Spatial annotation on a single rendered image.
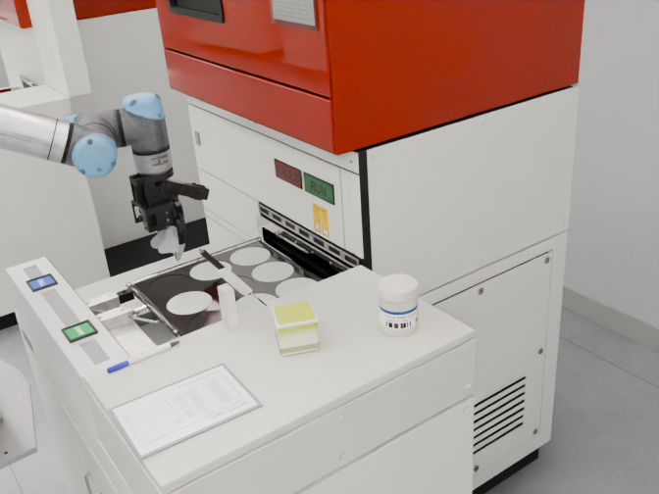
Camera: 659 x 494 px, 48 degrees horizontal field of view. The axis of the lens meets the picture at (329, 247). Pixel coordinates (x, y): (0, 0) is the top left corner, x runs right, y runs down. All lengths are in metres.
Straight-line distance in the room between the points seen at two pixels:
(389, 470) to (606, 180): 1.88
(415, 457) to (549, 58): 0.98
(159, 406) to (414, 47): 0.85
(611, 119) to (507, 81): 1.21
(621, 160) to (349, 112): 1.65
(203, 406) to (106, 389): 0.19
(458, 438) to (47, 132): 0.94
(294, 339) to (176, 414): 0.24
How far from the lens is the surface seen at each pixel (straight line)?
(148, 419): 1.24
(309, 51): 1.49
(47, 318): 1.62
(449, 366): 1.38
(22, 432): 1.56
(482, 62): 1.71
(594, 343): 3.15
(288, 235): 1.84
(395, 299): 1.32
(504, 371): 2.15
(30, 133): 1.37
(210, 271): 1.79
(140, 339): 1.62
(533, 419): 2.38
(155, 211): 1.54
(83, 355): 1.46
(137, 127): 1.49
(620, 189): 3.00
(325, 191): 1.65
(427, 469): 1.48
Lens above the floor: 1.72
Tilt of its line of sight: 26 degrees down
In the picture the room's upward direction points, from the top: 4 degrees counter-clockwise
